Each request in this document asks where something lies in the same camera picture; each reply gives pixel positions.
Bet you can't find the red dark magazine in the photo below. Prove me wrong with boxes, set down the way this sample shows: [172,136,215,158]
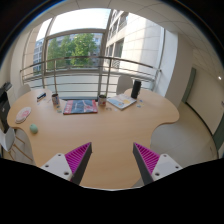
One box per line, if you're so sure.
[63,100,98,115]

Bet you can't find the white chair behind table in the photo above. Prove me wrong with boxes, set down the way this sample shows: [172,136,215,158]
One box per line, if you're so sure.
[116,75,133,95]

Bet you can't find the white chair far left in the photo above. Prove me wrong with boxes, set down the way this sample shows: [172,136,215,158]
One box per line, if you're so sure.
[17,84,31,98]

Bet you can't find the metal balcony railing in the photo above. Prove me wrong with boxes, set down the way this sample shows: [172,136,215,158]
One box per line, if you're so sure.
[20,56,161,99]

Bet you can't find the round pink white mouse pad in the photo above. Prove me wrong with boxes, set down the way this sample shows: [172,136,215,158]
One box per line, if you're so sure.
[15,107,31,124]

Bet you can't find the red white mug centre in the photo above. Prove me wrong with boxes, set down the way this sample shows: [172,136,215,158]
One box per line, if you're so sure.
[98,95,107,106]

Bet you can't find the light blue yellow booklet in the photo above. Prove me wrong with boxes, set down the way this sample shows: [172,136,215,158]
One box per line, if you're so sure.
[107,94,136,110]

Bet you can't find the black stapler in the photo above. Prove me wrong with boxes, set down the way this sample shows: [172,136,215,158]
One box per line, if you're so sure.
[37,92,46,102]

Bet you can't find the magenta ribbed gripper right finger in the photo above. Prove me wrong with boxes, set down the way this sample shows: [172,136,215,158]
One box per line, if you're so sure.
[133,143,182,185]

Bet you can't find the mint green computer mouse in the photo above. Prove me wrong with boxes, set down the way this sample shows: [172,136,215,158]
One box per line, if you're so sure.
[30,124,38,134]

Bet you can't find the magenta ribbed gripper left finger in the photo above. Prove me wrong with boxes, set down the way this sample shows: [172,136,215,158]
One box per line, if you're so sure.
[42,143,92,185]

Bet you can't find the black monitor at left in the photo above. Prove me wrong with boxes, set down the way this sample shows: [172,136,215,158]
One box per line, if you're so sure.
[0,82,12,132]

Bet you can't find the patterned mug left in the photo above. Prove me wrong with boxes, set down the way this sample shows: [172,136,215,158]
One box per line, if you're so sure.
[51,93,60,106]

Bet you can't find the white chair wooden legs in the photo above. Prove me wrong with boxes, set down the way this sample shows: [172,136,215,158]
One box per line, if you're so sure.
[0,128,33,160]

